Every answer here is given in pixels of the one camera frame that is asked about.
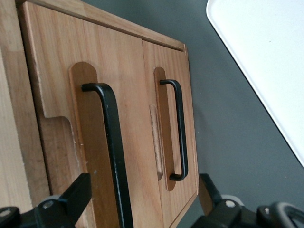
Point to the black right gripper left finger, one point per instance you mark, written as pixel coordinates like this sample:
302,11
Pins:
71,204

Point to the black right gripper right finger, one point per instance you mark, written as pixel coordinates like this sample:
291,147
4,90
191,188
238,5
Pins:
218,213

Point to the wooden drawer with notched edge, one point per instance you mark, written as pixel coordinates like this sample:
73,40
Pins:
59,47

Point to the wooden drawer cabinet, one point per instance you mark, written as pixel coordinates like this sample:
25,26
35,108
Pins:
9,118

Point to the wooden drawer with plain edge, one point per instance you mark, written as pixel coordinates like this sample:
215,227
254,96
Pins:
147,95

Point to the cream plastic tray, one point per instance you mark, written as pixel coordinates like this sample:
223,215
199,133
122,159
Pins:
266,59

